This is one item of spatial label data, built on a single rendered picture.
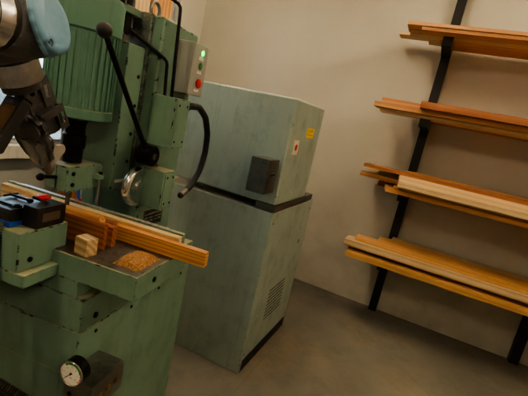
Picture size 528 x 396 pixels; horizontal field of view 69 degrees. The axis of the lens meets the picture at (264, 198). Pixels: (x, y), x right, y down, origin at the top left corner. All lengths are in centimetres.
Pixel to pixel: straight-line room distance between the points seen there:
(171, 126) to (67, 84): 30
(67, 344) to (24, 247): 27
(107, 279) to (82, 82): 48
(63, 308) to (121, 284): 18
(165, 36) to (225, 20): 251
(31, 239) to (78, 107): 34
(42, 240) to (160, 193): 37
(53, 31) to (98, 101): 46
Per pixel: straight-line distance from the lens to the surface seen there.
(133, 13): 125
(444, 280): 275
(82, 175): 117
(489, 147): 312
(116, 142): 120
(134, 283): 92
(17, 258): 98
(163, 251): 105
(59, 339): 112
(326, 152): 321
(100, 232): 103
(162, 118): 121
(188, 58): 130
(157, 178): 120
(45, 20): 65
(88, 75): 108
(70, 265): 102
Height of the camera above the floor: 130
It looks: 12 degrees down
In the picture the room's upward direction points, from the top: 12 degrees clockwise
